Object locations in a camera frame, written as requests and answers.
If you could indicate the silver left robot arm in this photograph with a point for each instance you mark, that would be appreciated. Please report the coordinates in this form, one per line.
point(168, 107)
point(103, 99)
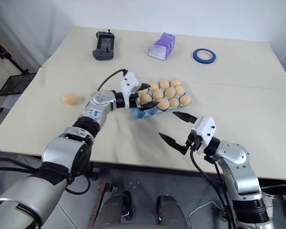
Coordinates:
point(66, 150)

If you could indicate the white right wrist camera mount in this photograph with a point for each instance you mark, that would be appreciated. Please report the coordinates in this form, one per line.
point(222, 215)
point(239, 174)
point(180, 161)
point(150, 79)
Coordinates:
point(205, 130)

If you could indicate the rusty metal bar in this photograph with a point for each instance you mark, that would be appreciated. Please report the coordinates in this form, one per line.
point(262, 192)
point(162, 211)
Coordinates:
point(102, 200)

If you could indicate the brown egg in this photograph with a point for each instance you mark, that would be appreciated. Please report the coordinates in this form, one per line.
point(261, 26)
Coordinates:
point(69, 98)
point(154, 85)
point(142, 91)
point(164, 84)
point(163, 104)
point(170, 92)
point(174, 102)
point(145, 98)
point(185, 100)
point(180, 90)
point(176, 82)
point(157, 94)

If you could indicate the dark rounded shape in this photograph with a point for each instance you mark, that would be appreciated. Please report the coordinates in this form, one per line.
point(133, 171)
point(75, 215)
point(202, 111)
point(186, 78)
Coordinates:
point(120, 207)
point(171, 211)

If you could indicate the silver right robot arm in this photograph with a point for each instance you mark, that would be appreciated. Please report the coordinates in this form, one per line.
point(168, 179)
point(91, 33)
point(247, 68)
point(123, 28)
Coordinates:
point(240, 167)

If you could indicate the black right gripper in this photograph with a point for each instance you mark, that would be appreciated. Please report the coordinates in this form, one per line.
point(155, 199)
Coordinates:
point(194, 140)

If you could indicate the blue tape roll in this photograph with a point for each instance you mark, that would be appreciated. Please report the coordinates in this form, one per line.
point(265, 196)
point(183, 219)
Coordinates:
point(204, 56)

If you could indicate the grey handheld remote controller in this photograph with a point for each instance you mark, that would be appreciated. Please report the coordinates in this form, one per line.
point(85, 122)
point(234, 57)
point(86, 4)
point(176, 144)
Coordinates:
point(103, 46)

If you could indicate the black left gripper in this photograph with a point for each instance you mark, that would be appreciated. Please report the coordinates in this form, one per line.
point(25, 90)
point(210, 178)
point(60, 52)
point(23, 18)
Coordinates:
point(133, 101)

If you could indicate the blue egg carton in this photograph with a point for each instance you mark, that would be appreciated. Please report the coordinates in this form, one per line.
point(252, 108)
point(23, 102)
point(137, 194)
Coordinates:
point(139, 115)

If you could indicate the black stand pole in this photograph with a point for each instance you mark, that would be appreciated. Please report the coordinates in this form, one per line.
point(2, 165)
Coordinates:
point(7, 55)

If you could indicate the black mesh stand tray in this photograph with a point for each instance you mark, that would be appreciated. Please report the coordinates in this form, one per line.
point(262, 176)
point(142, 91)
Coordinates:
point(16, 84)

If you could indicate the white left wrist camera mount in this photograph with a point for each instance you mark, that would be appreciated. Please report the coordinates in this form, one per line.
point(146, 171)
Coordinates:
point(129, 82)

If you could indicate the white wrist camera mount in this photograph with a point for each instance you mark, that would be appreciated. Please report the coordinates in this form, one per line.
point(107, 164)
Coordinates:
point(129, 82)
point(205, 130)

